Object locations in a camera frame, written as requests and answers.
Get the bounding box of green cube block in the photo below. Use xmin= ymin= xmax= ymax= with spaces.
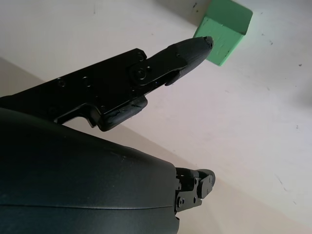
xmin=192 ymin=0 xmax=254 ymax=67

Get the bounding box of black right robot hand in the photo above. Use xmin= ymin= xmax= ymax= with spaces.
xmin=0 ymin=36 xmax=216 ymax=234

